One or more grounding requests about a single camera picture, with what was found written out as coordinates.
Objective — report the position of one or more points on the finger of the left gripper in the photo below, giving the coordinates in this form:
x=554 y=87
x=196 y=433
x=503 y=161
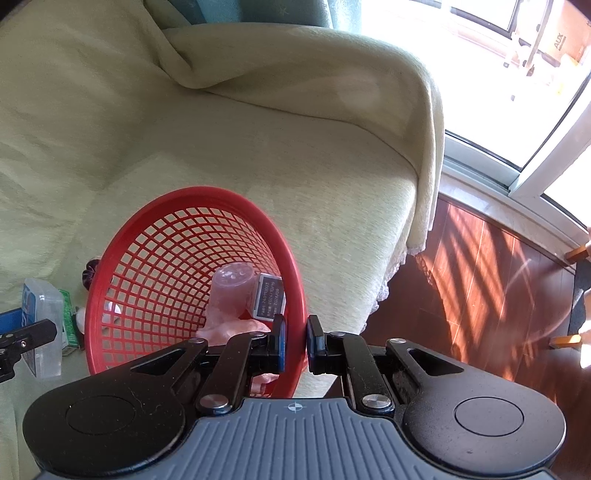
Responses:
x=11 y=319
x=15 y=343

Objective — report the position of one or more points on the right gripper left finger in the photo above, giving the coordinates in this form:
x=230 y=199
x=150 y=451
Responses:
x=245 y=356

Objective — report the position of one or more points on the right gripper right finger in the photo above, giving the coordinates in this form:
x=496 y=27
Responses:
x=348 y=356

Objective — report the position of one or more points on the clear box blue label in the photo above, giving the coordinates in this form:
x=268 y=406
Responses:
x=42 y=309

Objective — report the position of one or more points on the small grey label box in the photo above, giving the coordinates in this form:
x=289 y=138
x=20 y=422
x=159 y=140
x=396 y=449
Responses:
x=269 y=297

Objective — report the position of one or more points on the clear plastic cup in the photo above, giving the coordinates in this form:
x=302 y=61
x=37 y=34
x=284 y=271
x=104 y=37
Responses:
x=231 y=290

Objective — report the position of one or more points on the dark brown velvet scrunchie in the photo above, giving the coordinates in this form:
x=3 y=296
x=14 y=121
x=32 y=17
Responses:
x=89 y=272

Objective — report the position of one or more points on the red plastic mesh basket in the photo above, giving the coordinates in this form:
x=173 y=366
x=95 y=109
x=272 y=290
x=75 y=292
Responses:
x=152 y=284

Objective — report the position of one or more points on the green white medicine box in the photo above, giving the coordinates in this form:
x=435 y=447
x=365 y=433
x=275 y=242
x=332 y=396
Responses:
x=70 y=336

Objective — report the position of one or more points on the white oval soap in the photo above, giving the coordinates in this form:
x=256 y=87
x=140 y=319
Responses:
x=80 y=319

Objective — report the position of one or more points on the light green sofa cover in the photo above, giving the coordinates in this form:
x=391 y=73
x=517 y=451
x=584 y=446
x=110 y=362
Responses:
x=107 y=105

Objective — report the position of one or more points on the dark floor mat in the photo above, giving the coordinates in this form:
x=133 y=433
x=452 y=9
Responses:
x=582 y=283

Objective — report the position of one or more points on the wooden furniture leg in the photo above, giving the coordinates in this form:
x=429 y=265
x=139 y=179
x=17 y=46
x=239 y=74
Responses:
x=581 y=253

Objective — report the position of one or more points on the teal curtain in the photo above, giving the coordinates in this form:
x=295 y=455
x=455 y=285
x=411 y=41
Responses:
x=339 y=15

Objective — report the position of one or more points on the cardboard box outside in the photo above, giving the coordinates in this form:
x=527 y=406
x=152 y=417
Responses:
x=566 y=34

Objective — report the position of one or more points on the white sliding window frame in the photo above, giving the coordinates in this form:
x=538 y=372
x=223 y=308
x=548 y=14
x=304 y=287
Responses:
x=559 y=170

